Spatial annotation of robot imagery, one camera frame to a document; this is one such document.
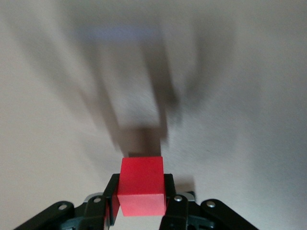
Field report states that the red cube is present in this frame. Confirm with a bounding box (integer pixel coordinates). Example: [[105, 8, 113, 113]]
[[117, 156, 167, 218]]

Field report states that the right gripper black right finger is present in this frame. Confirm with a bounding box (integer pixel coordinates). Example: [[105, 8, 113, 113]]
[[159, 173, 260, 230]]

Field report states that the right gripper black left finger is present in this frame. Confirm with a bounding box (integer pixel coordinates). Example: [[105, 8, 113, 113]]
[[14, 173, 120, 230]]

